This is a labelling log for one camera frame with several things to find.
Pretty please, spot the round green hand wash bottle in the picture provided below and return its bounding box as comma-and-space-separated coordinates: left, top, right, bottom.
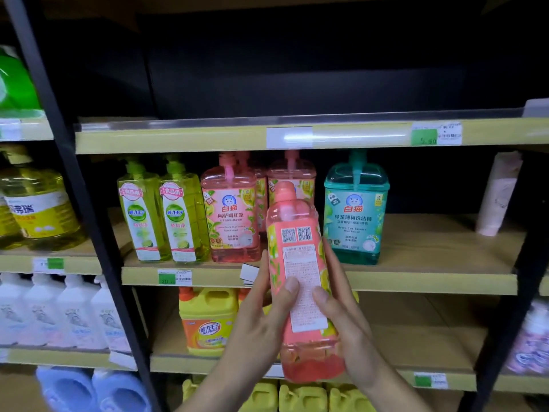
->
0, 45, 43, 118

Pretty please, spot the person's left forearm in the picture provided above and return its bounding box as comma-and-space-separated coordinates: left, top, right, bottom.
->
176, 364, 282, 412

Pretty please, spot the yellow dish soap pump bottle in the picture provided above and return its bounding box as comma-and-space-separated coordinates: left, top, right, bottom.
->
0, 144, 86, 252
0, 197, 25, 250

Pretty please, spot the person's right hand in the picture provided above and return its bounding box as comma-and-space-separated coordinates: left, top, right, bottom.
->
312, 239, 392, 392

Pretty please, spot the slim green dish soap bottle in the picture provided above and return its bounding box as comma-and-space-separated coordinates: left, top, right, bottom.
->
117, 157, 172, 262

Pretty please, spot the light blue detergent jug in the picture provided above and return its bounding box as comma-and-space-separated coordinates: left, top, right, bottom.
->
91, 369, 152, 412
35, 366, 98, 412

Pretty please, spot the white baby label bottle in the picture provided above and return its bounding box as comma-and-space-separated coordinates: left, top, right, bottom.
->
0, 273, 48, 346
23, 273, 78, 348

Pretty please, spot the person's left hand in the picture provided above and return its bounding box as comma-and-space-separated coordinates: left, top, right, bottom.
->
221, 251, 300, 383

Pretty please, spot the teal green detergent bottle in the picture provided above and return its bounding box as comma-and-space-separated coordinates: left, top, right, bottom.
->
324, 149, 391, 266

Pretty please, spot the plain white label card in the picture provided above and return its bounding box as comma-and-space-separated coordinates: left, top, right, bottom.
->
239, 263, 260, 288
108, 350, 138, 370

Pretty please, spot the wooden shelf rack black frame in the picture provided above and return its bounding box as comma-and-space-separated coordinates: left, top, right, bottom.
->
0, 0, 549, 412

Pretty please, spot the blank white shelf label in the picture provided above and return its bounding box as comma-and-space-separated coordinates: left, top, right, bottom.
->
265, 126, 314, 150
522, 98, 549, 118

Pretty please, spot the pale purple white pack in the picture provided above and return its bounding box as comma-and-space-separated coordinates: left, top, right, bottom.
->
505, 300, 549, 376

